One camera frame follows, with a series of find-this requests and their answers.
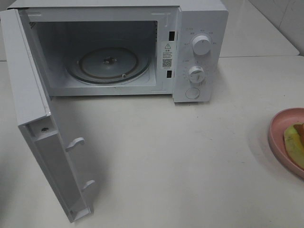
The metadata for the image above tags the white timer knob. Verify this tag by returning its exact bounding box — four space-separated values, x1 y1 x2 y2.
188 66 206 84

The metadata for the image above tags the white microwave door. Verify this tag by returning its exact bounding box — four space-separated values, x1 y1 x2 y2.
0 9 93 222

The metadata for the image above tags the pink round plate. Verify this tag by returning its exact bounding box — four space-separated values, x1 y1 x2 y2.
268 108 304 180

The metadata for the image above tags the sandwich with lettuce and cheese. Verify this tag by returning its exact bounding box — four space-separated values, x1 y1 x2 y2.
284 123 304 169

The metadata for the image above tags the glass microwave turntable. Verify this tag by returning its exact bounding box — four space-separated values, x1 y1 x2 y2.
66 47 151 85

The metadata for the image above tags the white warning label sticker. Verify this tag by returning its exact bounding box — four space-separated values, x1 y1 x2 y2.
161 41 174 69

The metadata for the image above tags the white microwave oven body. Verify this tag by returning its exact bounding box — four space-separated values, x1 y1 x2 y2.
6 0 228 103

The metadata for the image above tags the upper white power knob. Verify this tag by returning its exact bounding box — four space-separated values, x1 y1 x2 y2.
192 34 211 56

